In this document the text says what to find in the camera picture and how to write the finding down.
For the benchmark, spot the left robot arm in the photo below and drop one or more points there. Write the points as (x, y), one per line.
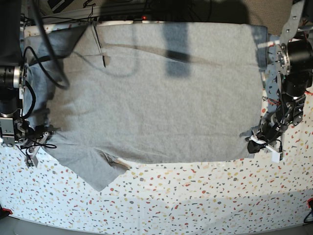
(294, 69)

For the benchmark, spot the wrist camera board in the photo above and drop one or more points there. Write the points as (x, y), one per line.
(31, 161)
(277, 156)

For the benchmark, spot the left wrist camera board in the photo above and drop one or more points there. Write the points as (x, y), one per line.
(277, 156)

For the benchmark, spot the grey T-shirt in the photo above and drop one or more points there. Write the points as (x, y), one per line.
(150, 93)

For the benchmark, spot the red table clamp left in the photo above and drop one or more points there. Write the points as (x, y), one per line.
(5, 213)

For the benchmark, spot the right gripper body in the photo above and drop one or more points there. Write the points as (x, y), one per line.
(31, 144)

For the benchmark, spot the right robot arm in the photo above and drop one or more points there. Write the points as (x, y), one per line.
(17, 97)

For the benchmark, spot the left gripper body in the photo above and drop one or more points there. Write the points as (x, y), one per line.
(269, 134)

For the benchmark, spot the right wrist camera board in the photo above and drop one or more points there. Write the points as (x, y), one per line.
(31, 161)

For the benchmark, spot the red table clamp right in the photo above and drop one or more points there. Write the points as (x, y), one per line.
(310, 204)

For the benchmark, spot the red table clamp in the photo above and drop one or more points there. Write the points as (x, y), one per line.
(5, 213)
(310, 204)

